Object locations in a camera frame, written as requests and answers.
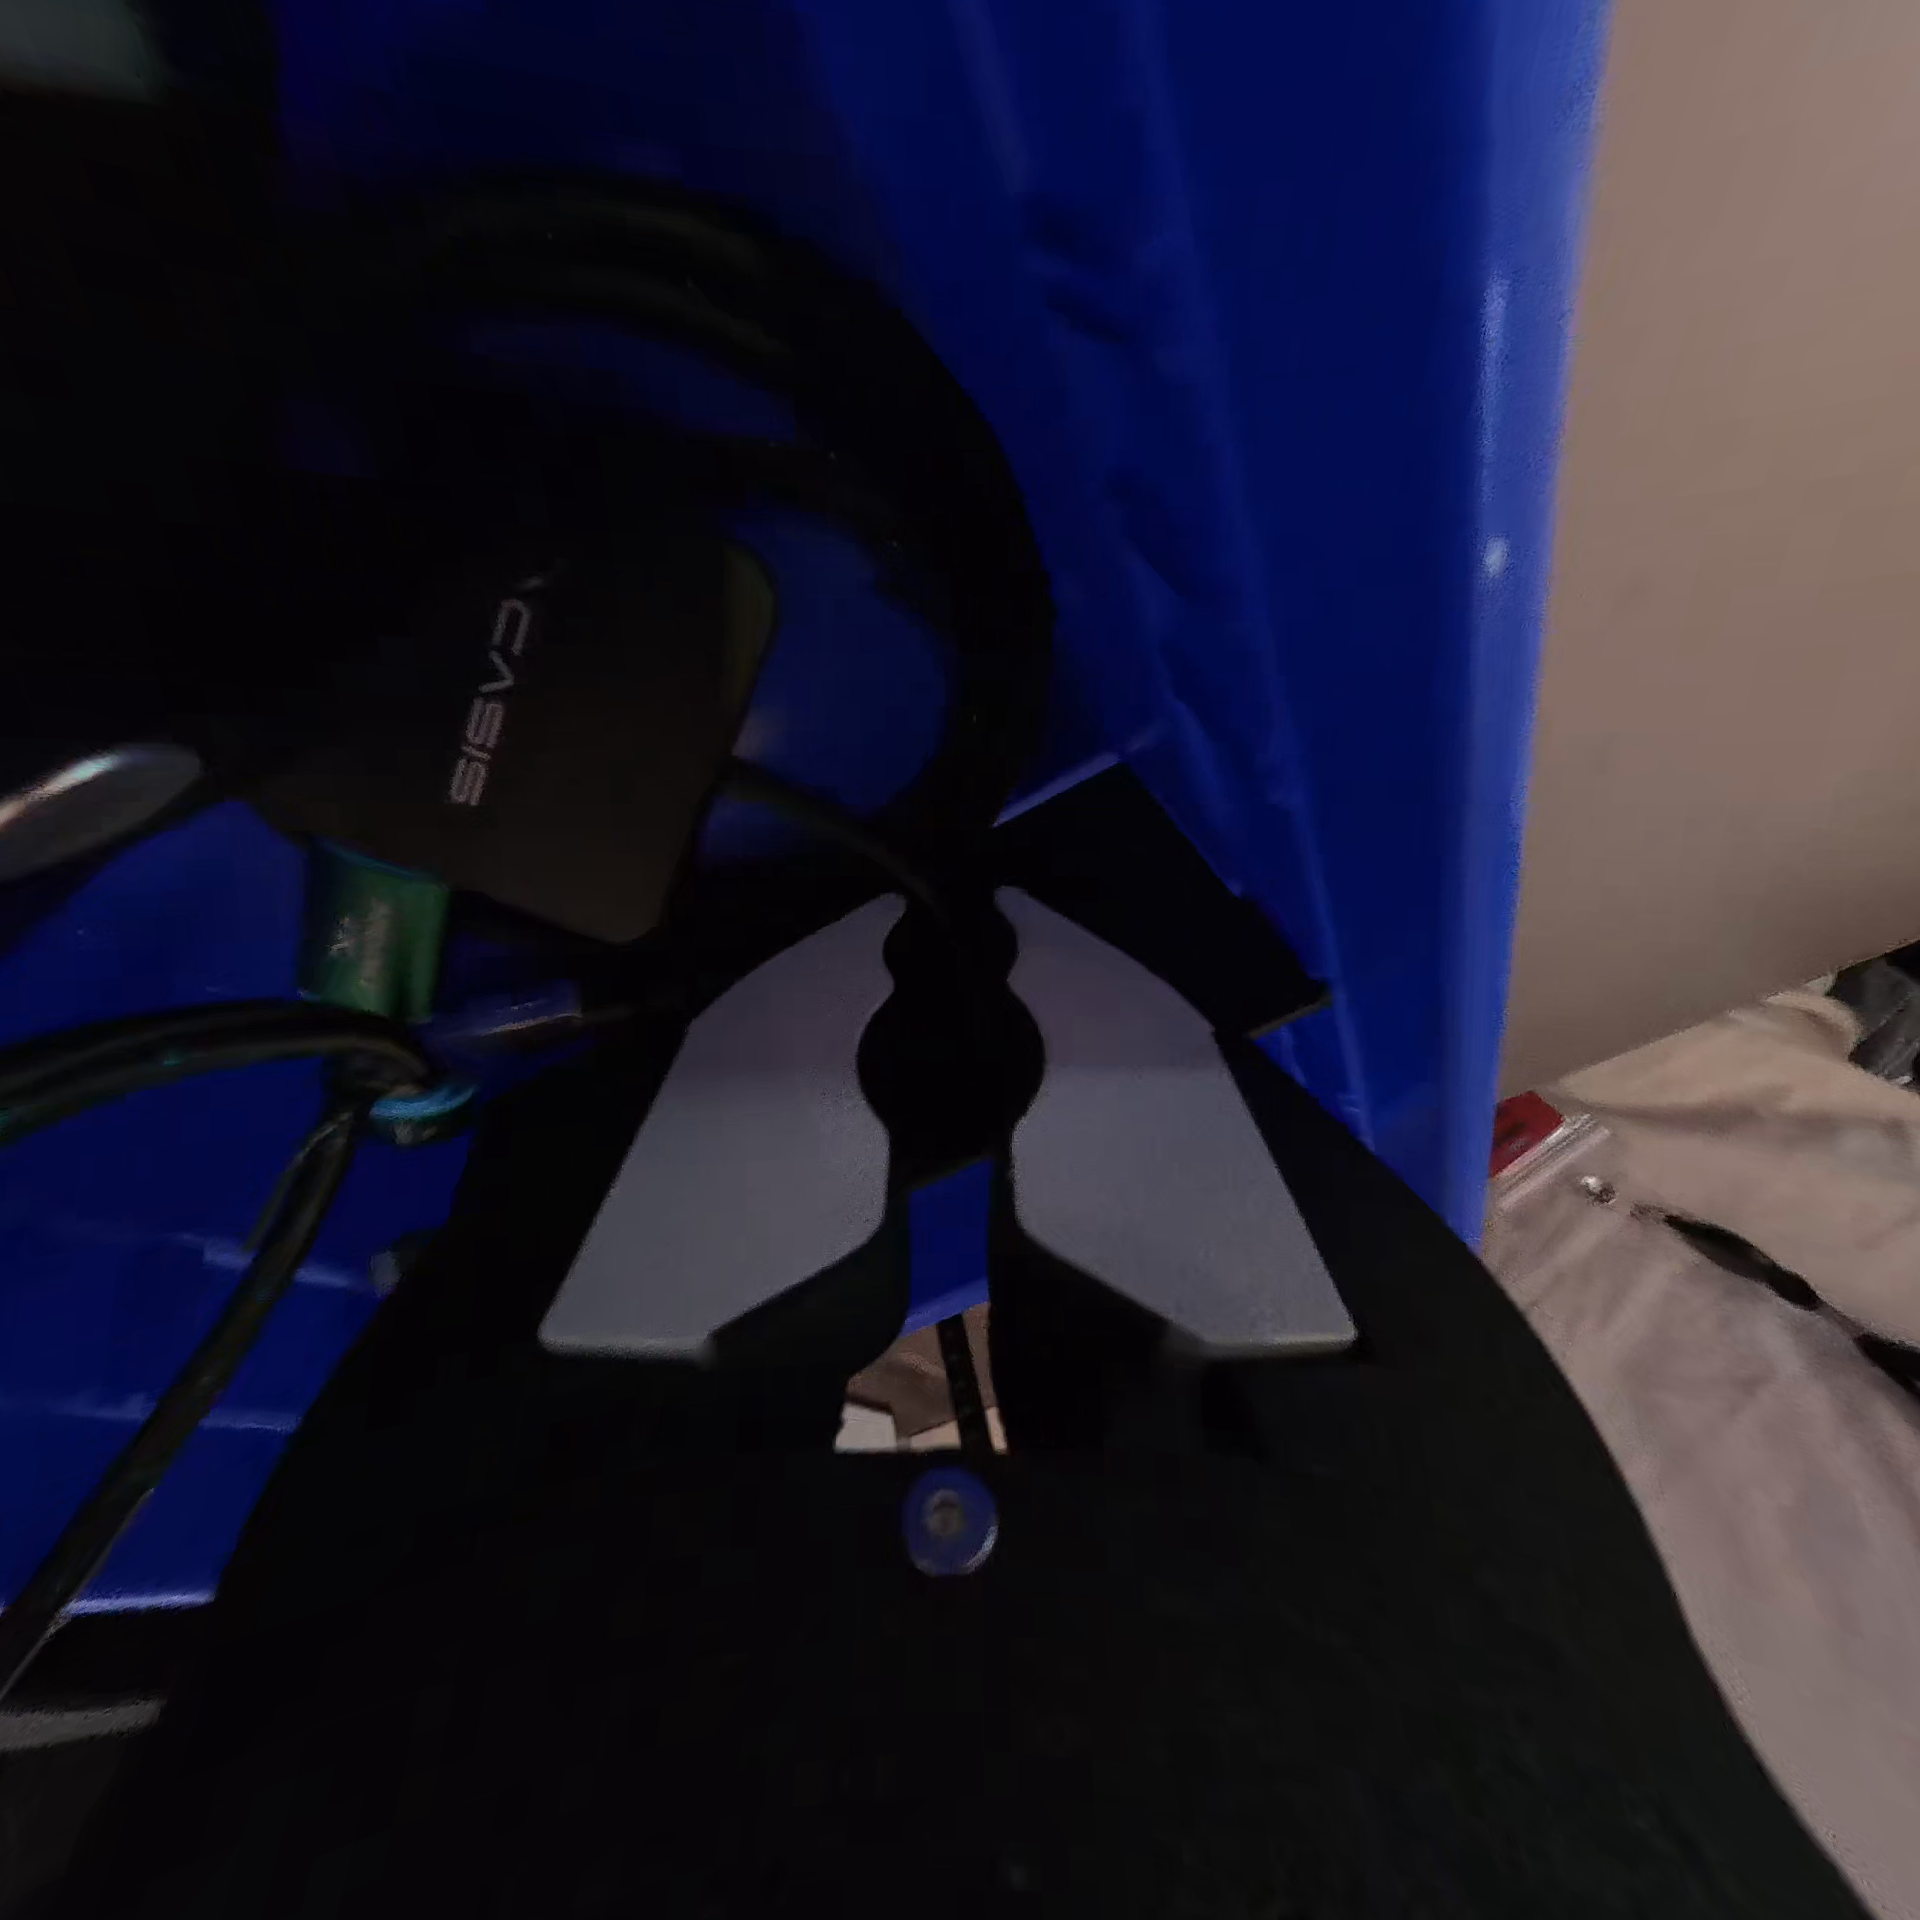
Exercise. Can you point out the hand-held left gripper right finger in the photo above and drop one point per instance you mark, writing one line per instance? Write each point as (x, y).
(1171, 1186)

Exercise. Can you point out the blue plastic bin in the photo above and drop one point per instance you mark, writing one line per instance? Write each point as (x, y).
(1290, 361)

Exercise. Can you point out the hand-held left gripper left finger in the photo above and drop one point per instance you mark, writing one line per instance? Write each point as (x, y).
(737, 1200)

